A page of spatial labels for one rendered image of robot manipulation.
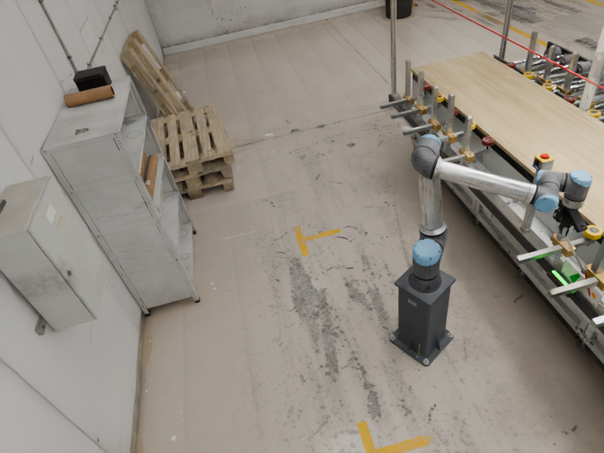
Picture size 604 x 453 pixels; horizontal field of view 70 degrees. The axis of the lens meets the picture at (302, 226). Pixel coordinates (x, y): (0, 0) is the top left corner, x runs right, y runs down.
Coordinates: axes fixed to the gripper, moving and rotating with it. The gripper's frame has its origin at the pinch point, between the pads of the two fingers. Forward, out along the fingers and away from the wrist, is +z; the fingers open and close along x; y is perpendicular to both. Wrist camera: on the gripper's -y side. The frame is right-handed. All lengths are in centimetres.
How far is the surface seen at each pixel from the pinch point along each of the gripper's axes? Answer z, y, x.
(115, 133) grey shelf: -57, 113, 211
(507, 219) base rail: 28, 47, -4
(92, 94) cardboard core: -62, 166, 229
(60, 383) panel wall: 10, 5, 255
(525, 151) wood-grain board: 8, 83, -35
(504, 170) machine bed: 25, 90, -28
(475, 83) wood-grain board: 8, 188, -60
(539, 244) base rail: 28.0, 21.4, -8.1
